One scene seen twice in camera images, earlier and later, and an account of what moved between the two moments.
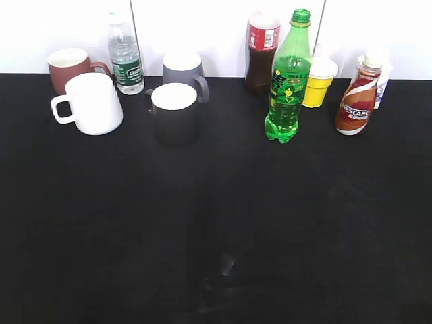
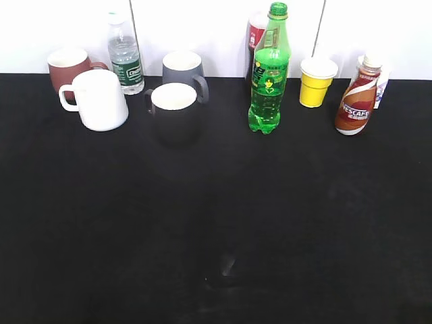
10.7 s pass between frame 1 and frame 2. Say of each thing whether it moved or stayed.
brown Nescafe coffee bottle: stayed
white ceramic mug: moved
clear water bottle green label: stayed
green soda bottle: moved
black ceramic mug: stayed
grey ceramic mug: stayed
